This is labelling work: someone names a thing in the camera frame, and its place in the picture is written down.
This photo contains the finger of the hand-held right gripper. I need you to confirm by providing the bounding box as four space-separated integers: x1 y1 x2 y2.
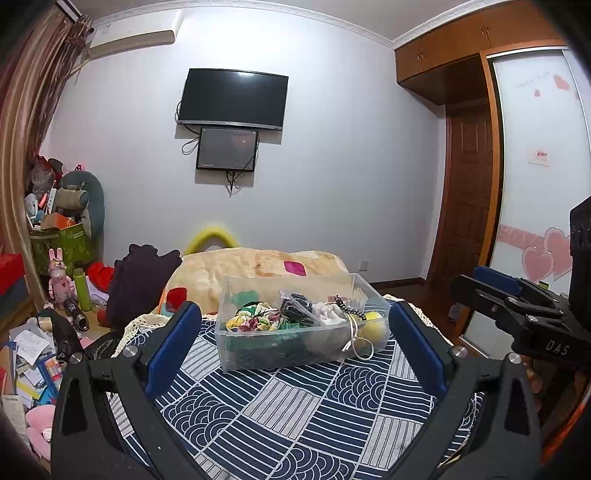
450 274 527 324
475 265 555 300

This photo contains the pink heart sticker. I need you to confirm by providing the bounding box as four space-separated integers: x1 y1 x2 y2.
522 226 573 283

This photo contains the green knitted cloth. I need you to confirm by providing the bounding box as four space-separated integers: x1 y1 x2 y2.
226 318 319 365

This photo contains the dark purple garment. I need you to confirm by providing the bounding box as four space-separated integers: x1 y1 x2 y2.
107 244 183 330

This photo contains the black bead chain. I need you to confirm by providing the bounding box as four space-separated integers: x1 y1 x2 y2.
335 295 368 321

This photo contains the wall-mounted black television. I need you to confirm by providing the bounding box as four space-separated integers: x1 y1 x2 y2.
178 68 289 131

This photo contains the floral fabric scrunchie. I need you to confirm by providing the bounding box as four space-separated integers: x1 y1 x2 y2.
225 302 284 333

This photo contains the yellow ball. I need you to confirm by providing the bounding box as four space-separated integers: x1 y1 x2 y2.
358 310 389 343

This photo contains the wooden overhead cabinet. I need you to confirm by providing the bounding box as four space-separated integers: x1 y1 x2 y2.
394 0 573 107

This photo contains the black mesh cloth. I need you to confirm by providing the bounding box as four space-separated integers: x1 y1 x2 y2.
279 291 317 321

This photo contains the white sliding wardrobe door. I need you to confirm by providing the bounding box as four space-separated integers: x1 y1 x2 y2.
462 46 591 356

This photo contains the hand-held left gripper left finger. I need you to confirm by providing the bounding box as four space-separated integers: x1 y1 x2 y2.
51 300 204 480

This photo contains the black cylindrical flashlight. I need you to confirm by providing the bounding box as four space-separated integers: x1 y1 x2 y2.
64 298 89 330

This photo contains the red plush toy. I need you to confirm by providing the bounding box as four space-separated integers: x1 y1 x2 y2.
87 262 115 294

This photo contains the cream lace cloth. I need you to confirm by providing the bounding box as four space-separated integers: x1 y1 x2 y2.
113 313 174 356

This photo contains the red box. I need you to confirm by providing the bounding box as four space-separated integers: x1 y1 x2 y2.
0 252 26 296

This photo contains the green bottle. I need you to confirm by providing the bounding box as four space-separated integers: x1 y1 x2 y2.
73 268 93 311

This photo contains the small black wall monitor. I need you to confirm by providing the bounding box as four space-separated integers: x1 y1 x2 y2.
195 128 259 172

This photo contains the white drawstring pouch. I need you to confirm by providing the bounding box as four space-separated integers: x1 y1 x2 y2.
311 301 375 361

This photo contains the striped brown curtain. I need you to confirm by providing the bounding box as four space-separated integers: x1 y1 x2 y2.
0 9 93 296

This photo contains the blue patterned bedsheet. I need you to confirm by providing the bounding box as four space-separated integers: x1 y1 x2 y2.
108 295 485 480

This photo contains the white wall air conditioner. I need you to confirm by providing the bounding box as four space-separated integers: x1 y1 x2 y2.
88 11 185 61

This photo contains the pink rabbit figure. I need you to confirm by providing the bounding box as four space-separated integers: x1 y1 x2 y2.
47 248 77 308

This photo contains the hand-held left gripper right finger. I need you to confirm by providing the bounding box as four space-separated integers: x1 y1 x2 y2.
388 300 541 480

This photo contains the yellow foam ring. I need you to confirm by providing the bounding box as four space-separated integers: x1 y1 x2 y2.
185 225 238 256

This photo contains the pile of papers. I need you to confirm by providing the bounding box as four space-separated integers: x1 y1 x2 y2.
0 314 65 411

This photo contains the green storage basket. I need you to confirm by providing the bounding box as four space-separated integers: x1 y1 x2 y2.
28 222 98 278

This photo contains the pink plush toy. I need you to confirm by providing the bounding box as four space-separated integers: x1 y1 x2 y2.
25 404 58 462

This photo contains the beige printed blanket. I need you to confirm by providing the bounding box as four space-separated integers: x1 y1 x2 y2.
159 247 358 317

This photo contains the clear plastic storage box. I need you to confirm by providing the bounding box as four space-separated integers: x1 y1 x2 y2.
215 273 393 374

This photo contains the person's right hand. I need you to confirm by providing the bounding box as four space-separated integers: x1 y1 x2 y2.
524 360 546 409

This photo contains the brown wooden door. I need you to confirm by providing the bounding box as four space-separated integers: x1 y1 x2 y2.
427 104 502 296

